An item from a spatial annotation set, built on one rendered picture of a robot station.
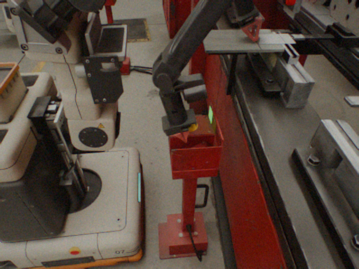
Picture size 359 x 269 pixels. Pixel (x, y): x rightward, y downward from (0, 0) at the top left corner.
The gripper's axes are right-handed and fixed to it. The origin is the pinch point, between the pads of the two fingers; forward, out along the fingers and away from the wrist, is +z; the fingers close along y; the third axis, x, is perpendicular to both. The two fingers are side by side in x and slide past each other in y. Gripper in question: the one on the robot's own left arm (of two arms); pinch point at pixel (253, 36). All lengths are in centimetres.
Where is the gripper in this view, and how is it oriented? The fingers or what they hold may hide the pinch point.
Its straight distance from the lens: 100.7
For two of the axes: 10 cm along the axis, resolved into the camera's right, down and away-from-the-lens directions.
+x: -8.9, 3.4, 3.1
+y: 0.0, -6.8, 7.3
